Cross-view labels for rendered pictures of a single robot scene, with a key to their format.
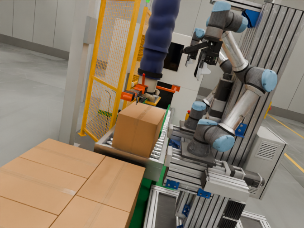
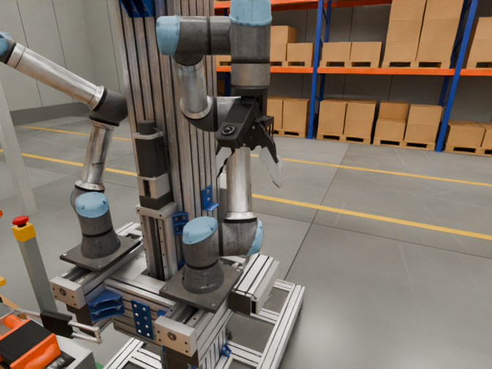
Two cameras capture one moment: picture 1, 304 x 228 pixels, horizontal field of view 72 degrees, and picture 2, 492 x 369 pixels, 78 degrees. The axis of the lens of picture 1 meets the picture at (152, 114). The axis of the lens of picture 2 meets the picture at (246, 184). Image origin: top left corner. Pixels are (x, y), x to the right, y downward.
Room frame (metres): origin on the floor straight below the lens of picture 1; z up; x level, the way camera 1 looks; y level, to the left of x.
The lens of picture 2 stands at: (0.83, 0.41, 1.77)
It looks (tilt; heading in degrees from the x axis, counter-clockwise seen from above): 22 degrees down; 292
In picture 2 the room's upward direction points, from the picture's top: straight up
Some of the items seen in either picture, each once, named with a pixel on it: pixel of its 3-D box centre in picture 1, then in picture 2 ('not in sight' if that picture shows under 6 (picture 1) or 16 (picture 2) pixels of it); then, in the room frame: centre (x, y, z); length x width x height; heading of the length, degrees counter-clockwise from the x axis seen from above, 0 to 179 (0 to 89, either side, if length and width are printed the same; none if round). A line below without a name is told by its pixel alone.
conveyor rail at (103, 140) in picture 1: (126, 119); not in sight; (3.03, 0.35, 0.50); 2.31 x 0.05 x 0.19; 175
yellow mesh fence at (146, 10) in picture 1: (137, 78); not in sight; (3.64, 0.40, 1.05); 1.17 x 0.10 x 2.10; 175
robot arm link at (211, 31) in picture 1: (213, 33); (249, 76); (1.06, -0.18, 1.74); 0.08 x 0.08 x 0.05
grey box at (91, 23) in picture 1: (90, 30); not in sight; (2.66, 0.97, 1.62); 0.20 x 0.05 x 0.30; 175
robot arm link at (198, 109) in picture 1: (197, 109); (93, 211); (1.81, -0.38, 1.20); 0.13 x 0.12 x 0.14; 148
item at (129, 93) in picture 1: (128, 95); (24, 350); (1.36, 0.18, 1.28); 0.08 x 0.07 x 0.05; 174
